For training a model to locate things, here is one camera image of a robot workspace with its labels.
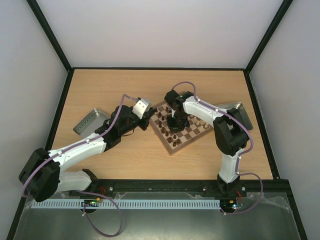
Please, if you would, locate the silver tin lid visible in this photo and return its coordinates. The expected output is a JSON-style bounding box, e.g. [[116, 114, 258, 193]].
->
[[73, 108, 110, 139]]

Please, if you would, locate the gold tin box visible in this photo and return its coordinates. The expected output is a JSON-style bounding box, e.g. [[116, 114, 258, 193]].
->
[[217, 102, 253, 131]]

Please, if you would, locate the wooden chess board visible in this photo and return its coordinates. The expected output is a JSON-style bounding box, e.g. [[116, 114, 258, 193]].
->
[[149, 101, 214, 156]]

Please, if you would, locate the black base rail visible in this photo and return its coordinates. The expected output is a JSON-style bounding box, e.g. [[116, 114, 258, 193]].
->
[[94, 178, 226, 198]]

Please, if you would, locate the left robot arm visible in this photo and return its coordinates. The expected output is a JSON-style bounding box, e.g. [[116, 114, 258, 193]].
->
[[18, 104, 157, 202]]

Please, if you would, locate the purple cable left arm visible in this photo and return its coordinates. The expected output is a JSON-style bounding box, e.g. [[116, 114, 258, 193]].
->
[[22, 94, 124, 237]]

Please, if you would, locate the white chess piece row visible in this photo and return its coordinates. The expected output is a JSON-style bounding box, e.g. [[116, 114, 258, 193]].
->
[[190, 116, 210, 132]]

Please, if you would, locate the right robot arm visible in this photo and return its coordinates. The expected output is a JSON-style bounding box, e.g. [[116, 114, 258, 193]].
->
[[164, 89, 254, 196]]

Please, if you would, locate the light blue cable duct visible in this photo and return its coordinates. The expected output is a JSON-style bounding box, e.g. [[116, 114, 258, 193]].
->
[[31, 199, 221, 210]]

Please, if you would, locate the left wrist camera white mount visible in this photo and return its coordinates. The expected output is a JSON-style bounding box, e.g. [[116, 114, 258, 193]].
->
[[132, 98, 152, 120]]

